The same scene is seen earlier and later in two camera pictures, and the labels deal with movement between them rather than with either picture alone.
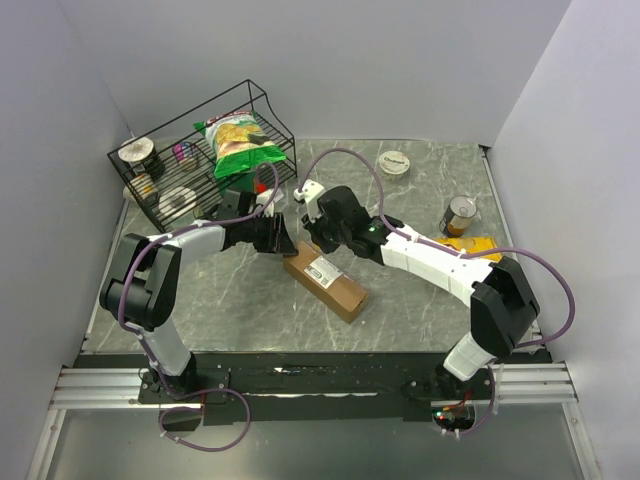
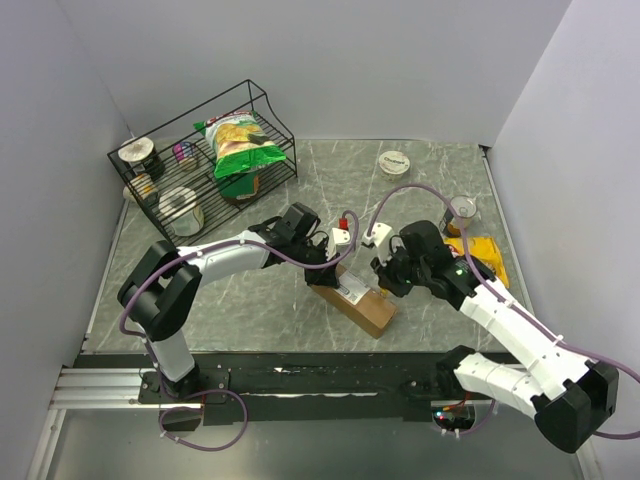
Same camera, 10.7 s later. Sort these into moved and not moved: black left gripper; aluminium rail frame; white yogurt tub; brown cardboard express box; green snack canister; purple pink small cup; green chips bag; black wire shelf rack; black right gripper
Moved: brown cardboard express box; black right gripper; black left gripper
Not moved: aluminium rail frame; green snack canister; black wire shelf rack; white yogurt tub; purple pink small cup; green chips bag
